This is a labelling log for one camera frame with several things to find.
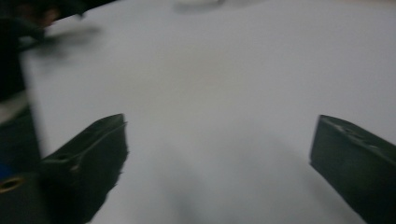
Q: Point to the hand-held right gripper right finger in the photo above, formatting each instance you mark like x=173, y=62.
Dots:
x=358, y=161

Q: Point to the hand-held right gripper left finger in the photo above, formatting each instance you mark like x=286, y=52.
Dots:
x=87, y=158

